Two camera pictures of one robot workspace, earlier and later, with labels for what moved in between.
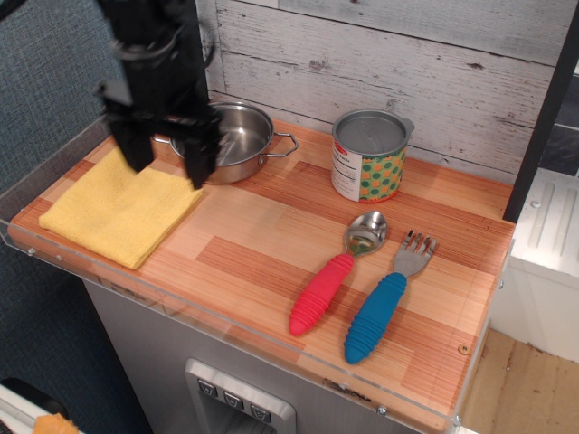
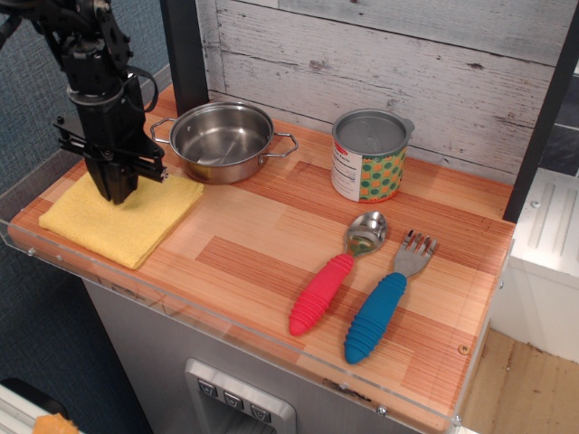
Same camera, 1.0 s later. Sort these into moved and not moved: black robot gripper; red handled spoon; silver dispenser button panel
Moved: black robot gripper
Not moved: silver dispenser button panel; red handled spoon
